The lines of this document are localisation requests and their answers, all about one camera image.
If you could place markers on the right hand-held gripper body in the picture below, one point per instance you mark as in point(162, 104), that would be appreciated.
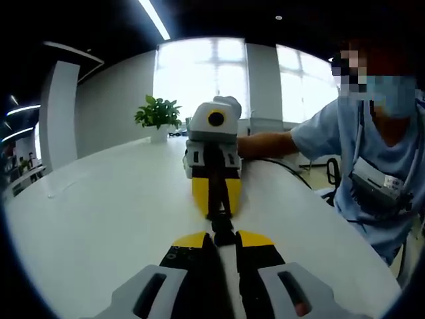
point(212, 129)

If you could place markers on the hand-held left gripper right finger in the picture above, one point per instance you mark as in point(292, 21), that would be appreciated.
point(262, 272)

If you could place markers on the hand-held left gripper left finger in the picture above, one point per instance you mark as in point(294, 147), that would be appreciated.
point(196, 276)

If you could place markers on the black plastic buckle part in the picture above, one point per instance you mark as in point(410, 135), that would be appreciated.
point(225, 238)
point(220, 223)

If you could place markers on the potted green plant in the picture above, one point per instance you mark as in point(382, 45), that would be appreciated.
point(159, 113)

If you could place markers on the large bright window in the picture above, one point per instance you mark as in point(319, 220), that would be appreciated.
point(302, 86)
point(192, 76)

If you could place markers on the black office chair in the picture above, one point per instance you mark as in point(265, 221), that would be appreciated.
point(328, 171)

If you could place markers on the person's body in blue shirt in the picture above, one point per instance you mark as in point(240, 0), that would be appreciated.
point(332, 139)

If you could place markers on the long ceiling light strip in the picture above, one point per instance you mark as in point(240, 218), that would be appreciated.
point(156, 20)

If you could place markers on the grey chest device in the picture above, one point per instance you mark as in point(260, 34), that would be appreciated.
point(372, 186)

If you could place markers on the wide white column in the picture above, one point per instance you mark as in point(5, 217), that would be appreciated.
point(61, 116)

